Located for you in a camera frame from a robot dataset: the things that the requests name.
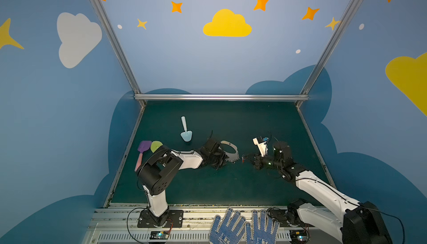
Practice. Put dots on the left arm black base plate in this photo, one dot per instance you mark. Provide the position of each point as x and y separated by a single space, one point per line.
170 218

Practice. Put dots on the left blue dotted work glove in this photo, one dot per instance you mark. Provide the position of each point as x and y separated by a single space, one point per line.
229 229

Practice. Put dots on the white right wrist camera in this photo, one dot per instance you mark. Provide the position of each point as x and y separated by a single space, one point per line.
262 144

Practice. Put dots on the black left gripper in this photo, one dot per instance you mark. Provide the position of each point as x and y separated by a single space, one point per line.
219 155

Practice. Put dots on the grey perforated metal ring plate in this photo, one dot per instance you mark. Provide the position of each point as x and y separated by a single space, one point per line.
231 151

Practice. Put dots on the aluminium frame back rail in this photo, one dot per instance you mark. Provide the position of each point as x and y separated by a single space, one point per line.
223 97

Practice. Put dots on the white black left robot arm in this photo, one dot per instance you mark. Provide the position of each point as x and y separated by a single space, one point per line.
160 169

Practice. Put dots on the purple toy spatula pink handle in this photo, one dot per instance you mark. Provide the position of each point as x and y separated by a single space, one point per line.
144 146

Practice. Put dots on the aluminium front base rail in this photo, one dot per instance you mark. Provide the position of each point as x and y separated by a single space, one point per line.
135 235

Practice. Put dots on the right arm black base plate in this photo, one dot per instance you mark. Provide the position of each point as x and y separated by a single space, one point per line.
282 217

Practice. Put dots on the aluminium frame left post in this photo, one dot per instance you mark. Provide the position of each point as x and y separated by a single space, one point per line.
106 24

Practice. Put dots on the right blue dotted work glove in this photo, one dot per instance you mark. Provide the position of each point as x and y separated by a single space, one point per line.
262 230

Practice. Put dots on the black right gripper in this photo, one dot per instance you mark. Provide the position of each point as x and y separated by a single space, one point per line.
257 161

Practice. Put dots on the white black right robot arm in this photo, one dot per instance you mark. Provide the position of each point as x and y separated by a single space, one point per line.
327 194

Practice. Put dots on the green toy spatula wooden handle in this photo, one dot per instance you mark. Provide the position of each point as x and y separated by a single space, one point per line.
155 145

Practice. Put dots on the aluminium frame right post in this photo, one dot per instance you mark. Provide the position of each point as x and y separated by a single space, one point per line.
346 18

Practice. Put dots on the blue dotted work glove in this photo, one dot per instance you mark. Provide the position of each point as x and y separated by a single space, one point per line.
229 229
262 230

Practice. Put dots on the aluminium frame post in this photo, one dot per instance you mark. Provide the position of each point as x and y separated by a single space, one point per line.
106 24
346 18

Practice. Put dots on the light blue toy shovel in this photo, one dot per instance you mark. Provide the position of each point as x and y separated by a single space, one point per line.
186 135

